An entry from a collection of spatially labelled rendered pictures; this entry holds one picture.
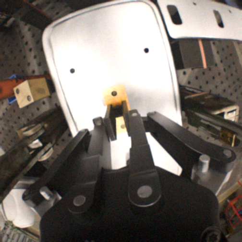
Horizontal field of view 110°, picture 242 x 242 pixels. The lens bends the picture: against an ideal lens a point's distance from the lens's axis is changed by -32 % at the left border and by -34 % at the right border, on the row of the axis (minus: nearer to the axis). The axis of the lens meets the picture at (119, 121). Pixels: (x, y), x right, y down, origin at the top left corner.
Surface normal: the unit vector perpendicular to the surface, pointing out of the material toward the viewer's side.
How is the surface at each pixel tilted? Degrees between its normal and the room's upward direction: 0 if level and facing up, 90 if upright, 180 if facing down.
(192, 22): 0
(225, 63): 0
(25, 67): 0
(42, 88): 90
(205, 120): 78
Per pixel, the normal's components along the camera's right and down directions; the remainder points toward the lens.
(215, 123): -0.94, 0.31
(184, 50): 0.01, 0.37
